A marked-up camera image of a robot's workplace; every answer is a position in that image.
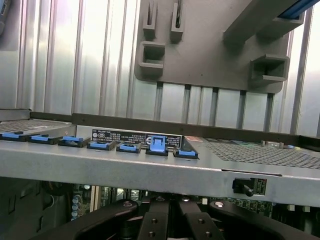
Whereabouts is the black intrusion switch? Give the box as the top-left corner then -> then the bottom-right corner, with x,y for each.
231,177 -> 269,198

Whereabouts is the green RAM stick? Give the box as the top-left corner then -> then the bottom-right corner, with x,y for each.
174,0 -> 183,29

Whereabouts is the green motherboard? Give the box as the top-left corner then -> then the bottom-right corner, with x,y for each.
71,183 -> 320,226

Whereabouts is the white expansion slot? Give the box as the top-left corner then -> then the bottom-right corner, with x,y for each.
89,185 -> 98,211

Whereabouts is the hard disk with blue bracket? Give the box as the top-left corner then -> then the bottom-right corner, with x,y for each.
276,0 -> 306,21

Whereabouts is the grey parts rack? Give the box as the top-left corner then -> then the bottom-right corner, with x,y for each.
133,0 -> 306,95

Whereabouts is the black regulatory label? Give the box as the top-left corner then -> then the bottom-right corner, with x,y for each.
91,128 -> 181,149

